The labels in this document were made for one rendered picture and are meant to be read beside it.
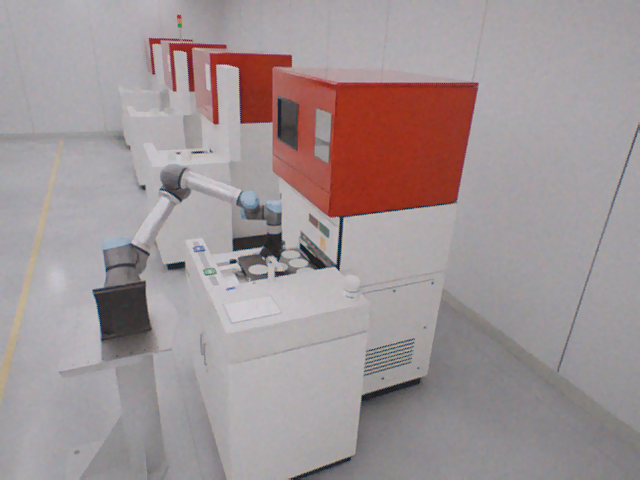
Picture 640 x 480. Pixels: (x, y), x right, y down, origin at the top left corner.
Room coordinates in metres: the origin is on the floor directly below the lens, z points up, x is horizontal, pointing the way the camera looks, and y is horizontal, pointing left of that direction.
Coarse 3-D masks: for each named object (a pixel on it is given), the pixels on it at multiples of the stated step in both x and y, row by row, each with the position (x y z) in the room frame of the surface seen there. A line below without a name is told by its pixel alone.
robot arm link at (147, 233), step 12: (168, 192) 2.00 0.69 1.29; (180, 192) 2.02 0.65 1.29; (156, 204) 1.97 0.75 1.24; (168, 204) 1.98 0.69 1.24; (156, 216) 1.93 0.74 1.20; (168, 216) 1.98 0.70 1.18; (144, 228) 1.89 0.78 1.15; (156, 228) 1.91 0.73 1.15; (132, 240) 1.85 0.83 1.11; (144, 240) 1.86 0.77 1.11; (144, 252) 1.82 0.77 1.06; (144, 264) 1.84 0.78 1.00
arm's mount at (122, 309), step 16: (96, 288) 1.51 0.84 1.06; (112, 288) 1.53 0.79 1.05; (128, 288) 1.56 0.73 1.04; (144, 288) 1.59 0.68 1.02; (96, 304) 1.51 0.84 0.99; (112, 304) 1.53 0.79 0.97; (128, 304) 1.56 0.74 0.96; (144, 304) 1.58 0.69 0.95; (112, 320) 1.52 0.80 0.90; (128, 320) 1.55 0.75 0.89; (144, 320) 1.58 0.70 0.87; (112, 336) 1.52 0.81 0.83
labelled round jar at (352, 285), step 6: (348, 276) 1.69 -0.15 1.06; (354, 276) 1.70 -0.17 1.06; (348, 282) 1.65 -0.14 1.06; (354, 282) 1.65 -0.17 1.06; (360, 282) 1.66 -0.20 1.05; (348, 288) 1.64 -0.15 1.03; (354, 288) 1.64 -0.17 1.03; (348, 294) 1.64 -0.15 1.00; (354, 294) 1.64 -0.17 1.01; (348, 300) 1.64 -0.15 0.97; (354, 300) 1.64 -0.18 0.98
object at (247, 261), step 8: (296, 248) 2.28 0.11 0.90; (240, 256) 2.15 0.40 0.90; (248, 256) 2.16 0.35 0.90; (256, 256) 2.16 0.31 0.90; (304, 256) 2.19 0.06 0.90; (248, 264) 2.07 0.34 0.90; (256, 264) 2.07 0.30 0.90; (264, 264) 2.07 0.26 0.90; (288, 264) 2.09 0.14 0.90; (312, 264) 2.09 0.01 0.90; (248, 272) 1.98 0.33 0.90; (280, 272) 2.00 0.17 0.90; (288, 272) 2.00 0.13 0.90; (296, 272) 2.00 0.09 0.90; (256, 280) 1.91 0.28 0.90
